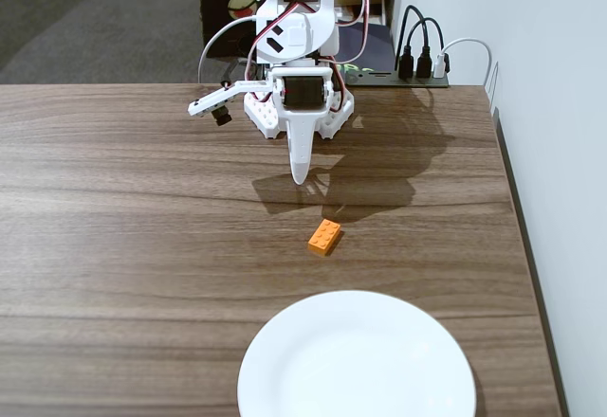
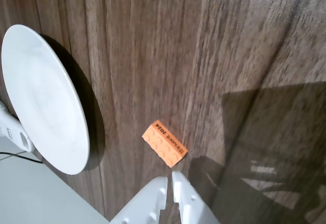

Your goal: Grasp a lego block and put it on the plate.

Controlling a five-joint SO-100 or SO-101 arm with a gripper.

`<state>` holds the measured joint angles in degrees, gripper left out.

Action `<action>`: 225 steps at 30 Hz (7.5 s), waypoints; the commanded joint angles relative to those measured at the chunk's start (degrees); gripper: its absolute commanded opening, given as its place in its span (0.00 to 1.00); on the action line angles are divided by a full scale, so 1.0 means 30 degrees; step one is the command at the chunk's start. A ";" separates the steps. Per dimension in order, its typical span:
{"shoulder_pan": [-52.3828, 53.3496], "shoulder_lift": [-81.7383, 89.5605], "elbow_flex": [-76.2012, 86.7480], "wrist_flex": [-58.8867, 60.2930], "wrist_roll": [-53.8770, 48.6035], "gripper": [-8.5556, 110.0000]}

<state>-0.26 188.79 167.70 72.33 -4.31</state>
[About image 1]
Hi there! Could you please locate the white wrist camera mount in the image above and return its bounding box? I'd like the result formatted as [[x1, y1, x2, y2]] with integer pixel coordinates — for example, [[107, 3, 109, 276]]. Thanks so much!
[[186, 79, 274, 128]]

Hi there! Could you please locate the white usb cable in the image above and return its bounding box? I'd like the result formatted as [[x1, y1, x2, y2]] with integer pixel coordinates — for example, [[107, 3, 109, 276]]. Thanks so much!
[[433, 37, 500, 106]]

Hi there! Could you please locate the dark wooden cabinet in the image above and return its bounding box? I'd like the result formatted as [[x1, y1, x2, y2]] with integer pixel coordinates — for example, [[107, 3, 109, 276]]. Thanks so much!
[[197, 0, 261, 59]]

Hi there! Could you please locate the red white ball sticker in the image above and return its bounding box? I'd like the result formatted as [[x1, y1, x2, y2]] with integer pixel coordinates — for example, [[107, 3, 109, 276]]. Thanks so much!
[[227, 0, 258, 18]]

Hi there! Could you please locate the white robot power cable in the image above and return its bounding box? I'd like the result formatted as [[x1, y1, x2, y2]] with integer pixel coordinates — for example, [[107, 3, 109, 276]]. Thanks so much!
[[196, 16, 260, 84]]

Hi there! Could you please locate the black usb hub bar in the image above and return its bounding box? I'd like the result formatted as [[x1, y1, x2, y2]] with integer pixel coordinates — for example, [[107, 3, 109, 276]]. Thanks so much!
[[344, 69, 451, 89]]

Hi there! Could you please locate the red servo wire bundle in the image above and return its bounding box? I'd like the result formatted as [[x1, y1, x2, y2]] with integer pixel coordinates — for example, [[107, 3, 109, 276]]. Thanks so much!
[[331, 0, 371, 65]]

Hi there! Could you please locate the orange lego block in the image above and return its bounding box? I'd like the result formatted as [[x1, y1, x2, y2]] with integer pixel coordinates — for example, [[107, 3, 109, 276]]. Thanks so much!
[[306, 217, 344, 258]]

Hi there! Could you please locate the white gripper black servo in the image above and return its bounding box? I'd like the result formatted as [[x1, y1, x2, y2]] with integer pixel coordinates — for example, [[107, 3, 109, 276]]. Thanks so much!
[[269, 66, 335, 187]]

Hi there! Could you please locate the white round plate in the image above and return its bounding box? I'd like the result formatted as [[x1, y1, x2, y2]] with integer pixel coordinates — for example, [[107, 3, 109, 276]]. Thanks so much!
[[236, 289, 477, 417]]

